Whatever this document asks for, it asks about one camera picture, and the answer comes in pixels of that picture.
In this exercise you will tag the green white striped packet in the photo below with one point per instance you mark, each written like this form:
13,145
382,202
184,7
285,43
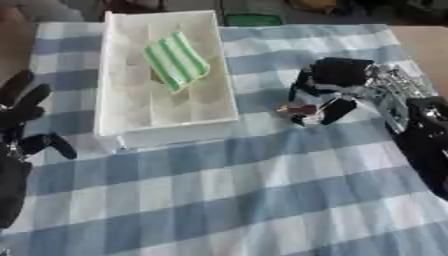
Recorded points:
176,61

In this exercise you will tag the green object on floor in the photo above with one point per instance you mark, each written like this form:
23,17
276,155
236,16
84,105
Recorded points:
253,20

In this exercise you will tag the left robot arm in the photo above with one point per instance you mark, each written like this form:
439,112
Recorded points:
11,190

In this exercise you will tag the small dark red object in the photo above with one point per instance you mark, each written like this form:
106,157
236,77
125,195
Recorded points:
300,109

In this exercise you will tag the white compartment box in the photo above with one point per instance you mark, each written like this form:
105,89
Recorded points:
166,75

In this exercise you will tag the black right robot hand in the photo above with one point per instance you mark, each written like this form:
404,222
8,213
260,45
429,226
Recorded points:
341,76

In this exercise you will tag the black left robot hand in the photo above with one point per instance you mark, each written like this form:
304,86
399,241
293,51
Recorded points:
23,110

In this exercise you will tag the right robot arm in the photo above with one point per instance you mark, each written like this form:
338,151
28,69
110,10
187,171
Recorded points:
411,116

